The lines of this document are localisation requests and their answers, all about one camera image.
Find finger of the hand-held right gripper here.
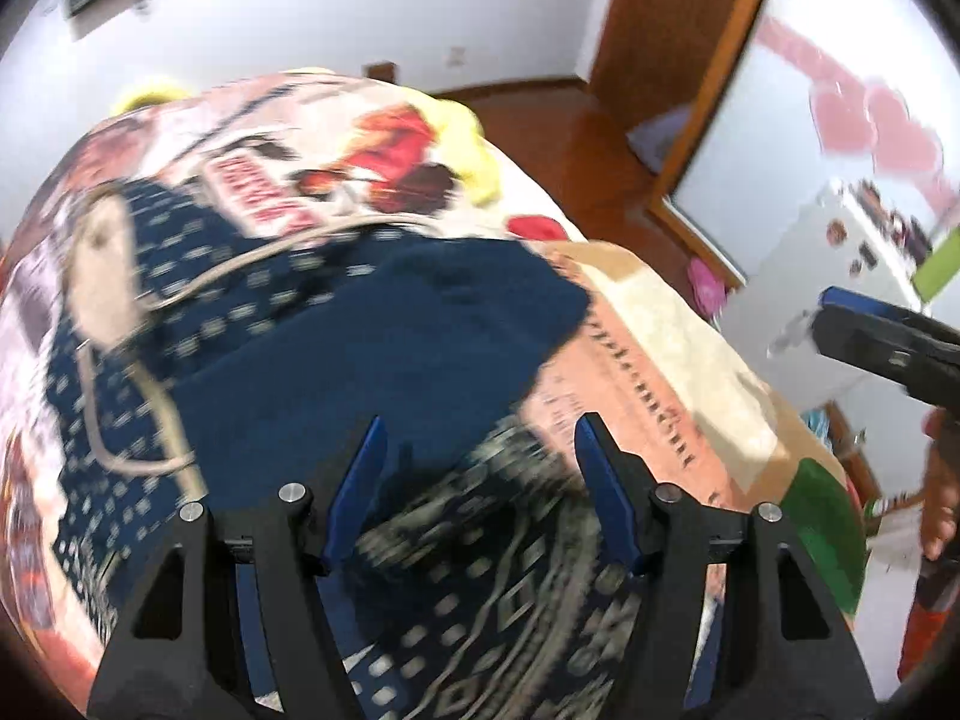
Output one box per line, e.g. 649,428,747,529
814,306,938,383
820,286,960,342

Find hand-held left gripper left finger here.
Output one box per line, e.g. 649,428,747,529
88,416,389,720

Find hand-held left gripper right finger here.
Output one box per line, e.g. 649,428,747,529
574,412,878,720

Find navy patterned garment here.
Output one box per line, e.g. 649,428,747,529
45,180,721,720

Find person's right hand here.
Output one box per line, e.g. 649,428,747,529
921,406,960,563

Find white cabinet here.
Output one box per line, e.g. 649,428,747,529
720,180,938,410

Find lime green panel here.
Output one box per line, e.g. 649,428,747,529
911,229,960,302

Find wooden furniture piece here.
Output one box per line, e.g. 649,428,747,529
808,401,880,507

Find pink plastic object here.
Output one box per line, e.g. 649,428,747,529
688,258,725,314

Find printed blanket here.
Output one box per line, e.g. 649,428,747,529
0,67,863,720

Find dark green cloth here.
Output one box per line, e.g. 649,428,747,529
780,457,865,610

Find orange cloth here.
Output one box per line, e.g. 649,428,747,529
898,561,955,685

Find grey floor mat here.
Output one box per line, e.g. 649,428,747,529
628,105,692,175

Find wooden door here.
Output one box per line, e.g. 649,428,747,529
589,0,785,293

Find pink heart wall stickers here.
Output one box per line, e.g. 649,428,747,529
756,15,960,203

